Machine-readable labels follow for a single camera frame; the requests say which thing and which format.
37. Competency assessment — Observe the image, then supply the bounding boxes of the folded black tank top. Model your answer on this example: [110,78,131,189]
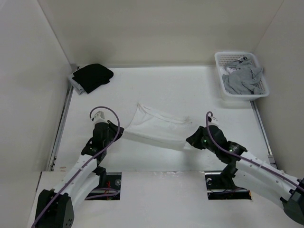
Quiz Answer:
[73,64,114,94]

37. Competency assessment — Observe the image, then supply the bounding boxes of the white tank top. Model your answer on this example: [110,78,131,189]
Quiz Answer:
[124,103,198,151]

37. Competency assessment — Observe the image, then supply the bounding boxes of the white plastic basket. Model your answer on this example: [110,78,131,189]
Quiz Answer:
[214,51,270,101]

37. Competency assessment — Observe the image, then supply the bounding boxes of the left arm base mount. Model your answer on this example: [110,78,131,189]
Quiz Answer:
[85,167,122,200]

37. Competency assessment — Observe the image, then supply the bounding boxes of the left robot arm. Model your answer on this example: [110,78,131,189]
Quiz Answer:
[32,121,124,228]

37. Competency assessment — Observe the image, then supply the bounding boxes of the left metal table rail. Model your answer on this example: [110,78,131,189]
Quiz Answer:
[46,63,80,172]

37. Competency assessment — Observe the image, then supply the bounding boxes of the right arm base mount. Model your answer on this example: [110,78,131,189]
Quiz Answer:
[205,165,252,200]

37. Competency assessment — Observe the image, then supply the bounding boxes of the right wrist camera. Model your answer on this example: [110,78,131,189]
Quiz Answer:
[208,116,219,127]

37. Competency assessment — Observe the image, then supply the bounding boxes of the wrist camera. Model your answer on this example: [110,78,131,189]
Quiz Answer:
[208,116,219,127]
[91,111,107,125]

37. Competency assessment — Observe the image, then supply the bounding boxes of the metal table rail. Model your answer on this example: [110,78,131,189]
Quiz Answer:
[250,101,277,168]
[46,63,80,172]

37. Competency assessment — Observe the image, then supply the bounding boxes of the grey tank top in basket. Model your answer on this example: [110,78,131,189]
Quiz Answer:
[222,56,264,95]

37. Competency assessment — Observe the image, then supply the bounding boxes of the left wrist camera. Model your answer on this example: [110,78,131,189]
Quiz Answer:
[91,111,107,125]

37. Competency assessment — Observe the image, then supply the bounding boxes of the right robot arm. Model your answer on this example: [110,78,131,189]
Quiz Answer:
[186,125,304,225]

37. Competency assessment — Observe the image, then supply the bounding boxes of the right metal table rail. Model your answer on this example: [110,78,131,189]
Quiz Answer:
[250,101,277,168]

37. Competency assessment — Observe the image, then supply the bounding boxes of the folded grey tank top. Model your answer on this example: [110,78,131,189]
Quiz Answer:
[68,74,85,95]

